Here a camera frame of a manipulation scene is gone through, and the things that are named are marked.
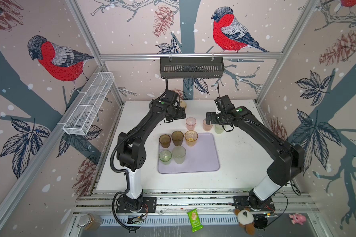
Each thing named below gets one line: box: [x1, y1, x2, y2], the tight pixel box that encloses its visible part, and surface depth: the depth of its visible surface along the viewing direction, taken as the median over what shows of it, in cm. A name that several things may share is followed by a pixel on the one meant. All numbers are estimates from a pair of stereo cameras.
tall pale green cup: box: [172, 145, 187, 165], surface depth 91 cm
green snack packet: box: [186, 208, 204, 233], surface depth 70 cm
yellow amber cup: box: [184, 129, 199, 147], surface depth 97 cm
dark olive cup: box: [171, 130, 184, 147], surface depth 94 cm
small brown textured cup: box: [158, 134, 172, 149], surface depth 95 cm
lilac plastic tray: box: [157, 132, 221, 174], surface depth 92 cm
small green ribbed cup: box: [159, 149, 173, 165], surface depth 91 cm
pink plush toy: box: [288, 212, 307, 226], surface depth 69 cm
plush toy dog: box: [234, 207, 256, 236], surface depth 69 cm
